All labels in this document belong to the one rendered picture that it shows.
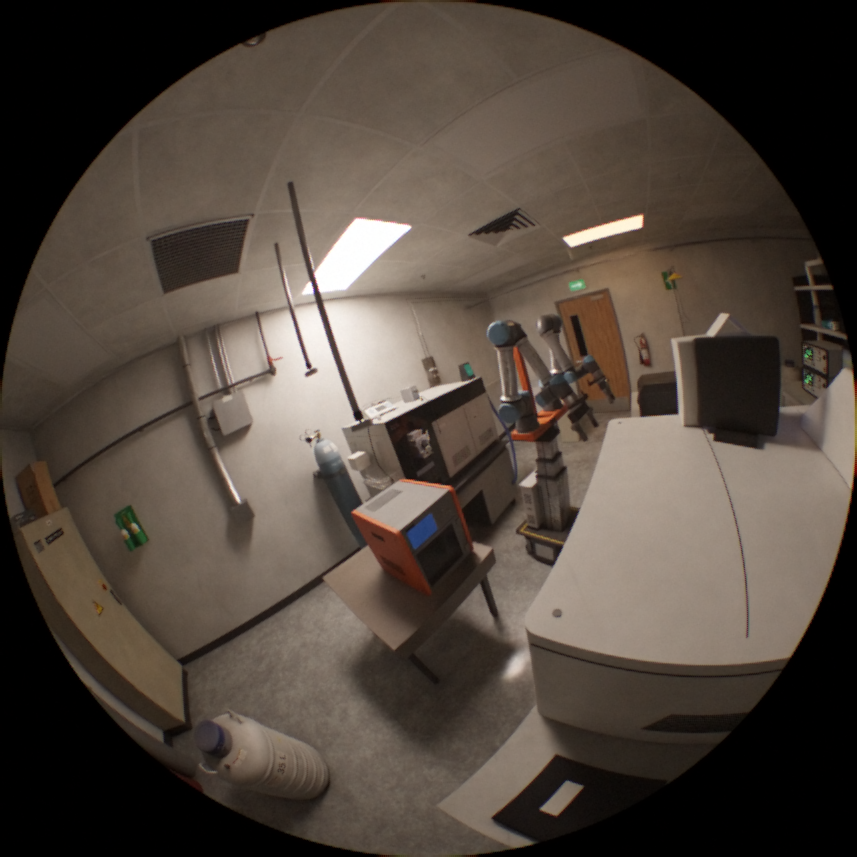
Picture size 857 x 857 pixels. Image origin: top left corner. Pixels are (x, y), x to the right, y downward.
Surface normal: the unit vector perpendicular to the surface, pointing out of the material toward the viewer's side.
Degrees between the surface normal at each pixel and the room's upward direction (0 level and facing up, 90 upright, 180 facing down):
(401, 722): 0
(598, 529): 0
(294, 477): 90
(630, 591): 0
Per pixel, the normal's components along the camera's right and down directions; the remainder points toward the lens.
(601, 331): -0.67, 0.39
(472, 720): -0.32, -0.92
